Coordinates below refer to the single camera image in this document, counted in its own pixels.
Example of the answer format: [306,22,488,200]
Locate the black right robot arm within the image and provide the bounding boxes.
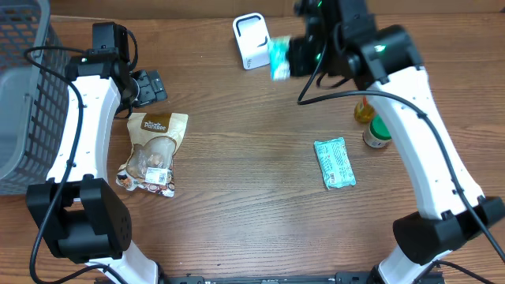
[287,0,504,283]

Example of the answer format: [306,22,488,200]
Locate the white barcode scanner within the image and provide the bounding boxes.
[232,13,270,70]

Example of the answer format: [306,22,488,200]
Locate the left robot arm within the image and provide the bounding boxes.
[26,22,167,283]

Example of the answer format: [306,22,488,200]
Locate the grey plastic mesh basket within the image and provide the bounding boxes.
[1,0,69,195]

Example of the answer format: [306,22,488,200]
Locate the teal tissue packet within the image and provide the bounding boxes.
[267,36,290,81]

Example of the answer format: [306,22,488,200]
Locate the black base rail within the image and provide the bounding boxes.
[94,270,446,284]

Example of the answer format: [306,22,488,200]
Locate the green lid jar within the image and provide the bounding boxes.
[362,115,391,148]

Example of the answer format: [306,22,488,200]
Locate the teal white box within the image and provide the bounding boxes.
[313,137,356,190]

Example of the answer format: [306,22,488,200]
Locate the white packet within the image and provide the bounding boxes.
[116,113,189,198]

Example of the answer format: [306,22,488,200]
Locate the yellow oil bottle silver cap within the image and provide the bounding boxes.
[353,96,375,124]

